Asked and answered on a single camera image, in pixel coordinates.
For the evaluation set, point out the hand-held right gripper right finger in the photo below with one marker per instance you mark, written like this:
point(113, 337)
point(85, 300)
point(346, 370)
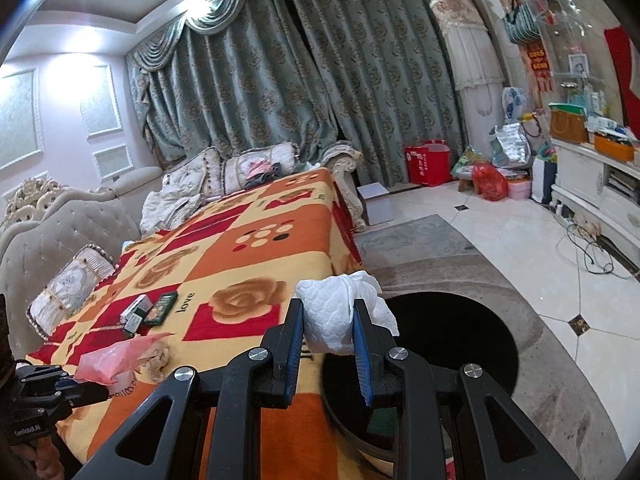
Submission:
point(362, 355)

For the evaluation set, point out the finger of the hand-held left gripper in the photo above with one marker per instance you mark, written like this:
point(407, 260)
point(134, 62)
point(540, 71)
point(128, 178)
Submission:
point(87, 394)
point(67, 381)

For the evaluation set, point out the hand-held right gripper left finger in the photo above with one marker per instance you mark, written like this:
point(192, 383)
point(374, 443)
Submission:
point(295, 355)

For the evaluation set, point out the pink plastic bag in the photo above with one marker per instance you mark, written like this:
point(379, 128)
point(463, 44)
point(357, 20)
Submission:
point(110, 362)

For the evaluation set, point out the white tissue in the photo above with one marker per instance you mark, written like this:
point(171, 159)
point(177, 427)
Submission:
point(330, 310)

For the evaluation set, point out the black trash bin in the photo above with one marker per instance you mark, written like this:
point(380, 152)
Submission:
point(450, 340)

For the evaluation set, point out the person's left hand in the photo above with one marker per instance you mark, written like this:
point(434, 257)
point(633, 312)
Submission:
point(50, 462)

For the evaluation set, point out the small white green box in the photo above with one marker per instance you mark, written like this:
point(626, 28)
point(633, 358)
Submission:
point(135, 312)

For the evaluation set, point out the beige floral cushion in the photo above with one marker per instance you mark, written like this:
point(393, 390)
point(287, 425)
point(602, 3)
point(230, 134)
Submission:
point(192, 172)
point(65, 285)
point(237, 170)

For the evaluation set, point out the dark green box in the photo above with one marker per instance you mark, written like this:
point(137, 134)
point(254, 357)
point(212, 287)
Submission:
point(164, 307)

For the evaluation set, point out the orange red printed blanket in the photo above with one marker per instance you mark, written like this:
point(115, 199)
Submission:
point(240, 240)

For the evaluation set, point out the grey tufted sofa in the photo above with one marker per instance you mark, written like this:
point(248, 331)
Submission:
point(85, 220)

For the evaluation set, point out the dark garment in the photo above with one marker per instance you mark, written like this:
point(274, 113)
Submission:
point(275, 172)

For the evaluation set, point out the pink garment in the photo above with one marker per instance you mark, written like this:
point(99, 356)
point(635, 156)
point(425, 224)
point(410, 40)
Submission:
point(260, 167)

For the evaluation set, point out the white quilt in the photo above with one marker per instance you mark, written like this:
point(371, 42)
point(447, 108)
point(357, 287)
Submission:
point(165, 210)

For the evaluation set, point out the red bucket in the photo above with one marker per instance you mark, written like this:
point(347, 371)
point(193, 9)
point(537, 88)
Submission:
point(427, 165)

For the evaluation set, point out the full red plastic bag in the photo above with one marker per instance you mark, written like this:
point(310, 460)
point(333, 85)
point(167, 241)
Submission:
point(490, 182)

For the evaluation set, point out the green printed bag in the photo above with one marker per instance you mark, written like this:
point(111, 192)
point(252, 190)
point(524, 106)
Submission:
point(467, 162)

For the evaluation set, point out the pink box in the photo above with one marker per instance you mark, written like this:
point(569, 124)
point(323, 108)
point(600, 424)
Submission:
point(519, 191)

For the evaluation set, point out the white dark shopping bag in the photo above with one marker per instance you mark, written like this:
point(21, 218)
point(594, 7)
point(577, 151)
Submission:
point(544, 180)

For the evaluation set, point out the silver foil bag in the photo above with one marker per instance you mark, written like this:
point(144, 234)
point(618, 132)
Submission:
point(512, 145)

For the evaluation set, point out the teal patterned curtain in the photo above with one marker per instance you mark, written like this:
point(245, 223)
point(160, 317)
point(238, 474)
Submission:
point(385, 85)
point(225, 100)

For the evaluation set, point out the white cabinet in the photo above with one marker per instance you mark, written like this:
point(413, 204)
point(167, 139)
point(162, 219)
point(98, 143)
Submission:
point(585, 185)

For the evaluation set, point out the white blue plastic bag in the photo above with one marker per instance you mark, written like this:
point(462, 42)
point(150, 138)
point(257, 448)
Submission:
point(515, 105)

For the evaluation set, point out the brown paper gift bag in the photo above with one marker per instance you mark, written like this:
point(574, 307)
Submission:
point(569, 125)

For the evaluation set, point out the lace covered air conditioner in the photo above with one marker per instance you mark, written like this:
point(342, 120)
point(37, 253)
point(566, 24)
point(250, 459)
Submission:
point(470, 60)

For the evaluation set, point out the orange box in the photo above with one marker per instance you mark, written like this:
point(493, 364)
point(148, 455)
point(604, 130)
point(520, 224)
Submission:
point(615, 149)

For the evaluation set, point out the red hanging ornament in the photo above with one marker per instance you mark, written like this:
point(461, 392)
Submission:
point(537, 65)

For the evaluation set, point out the teal curtain valance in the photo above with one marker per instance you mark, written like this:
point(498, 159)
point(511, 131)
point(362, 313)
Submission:
point(240, 5)

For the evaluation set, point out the striped tote bag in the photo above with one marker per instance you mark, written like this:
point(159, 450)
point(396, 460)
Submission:
point(520, 25)

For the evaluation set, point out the red cloth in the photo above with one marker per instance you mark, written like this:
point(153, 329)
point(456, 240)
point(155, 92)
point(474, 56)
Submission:
point(627, 80)

